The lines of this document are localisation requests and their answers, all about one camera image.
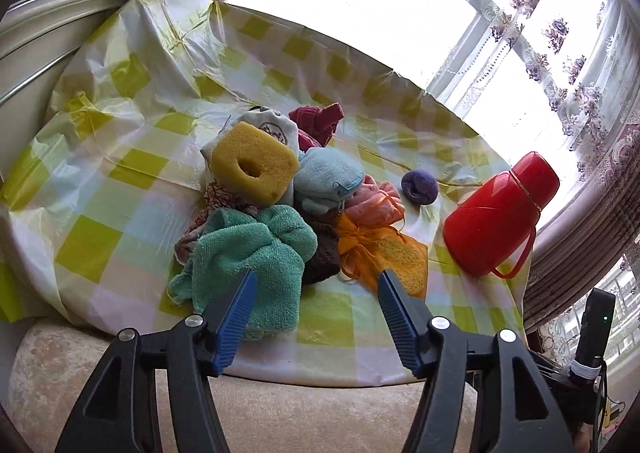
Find brown knit cloth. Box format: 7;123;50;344
300;220;344;287

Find yellow checkered plastic tablecloth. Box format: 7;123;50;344
0;0;527;389

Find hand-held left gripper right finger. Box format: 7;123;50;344
377;270;581;453

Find light blue terry towel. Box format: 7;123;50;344
292;147;366;216

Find orange organza bag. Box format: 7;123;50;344
336;210;430;299

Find sheer floral lace curtain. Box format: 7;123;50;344
370;0;640;196

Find floral patterned cloth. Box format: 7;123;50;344
172;179;261;265

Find green terry towel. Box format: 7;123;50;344
167;205;319;341

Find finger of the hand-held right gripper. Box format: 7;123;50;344
525;349;572;386

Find yellow sponge with hole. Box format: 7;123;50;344
210;122;301;209

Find maroon knit cloth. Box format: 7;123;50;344
288;103;346;149

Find grey herringbone drawstring pouch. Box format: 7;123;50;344
200;105;302;174

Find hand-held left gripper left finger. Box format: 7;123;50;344
55;269;259;453

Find purple rolled sock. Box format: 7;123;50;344
401;169;440;206

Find pink organza bag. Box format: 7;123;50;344
345;175;406;227

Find white curved headboard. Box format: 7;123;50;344
0;0;159;104

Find beige velvet cushion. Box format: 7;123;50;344
7;320;507;453

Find red plastic thermos flask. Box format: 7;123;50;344
442;151;561;279

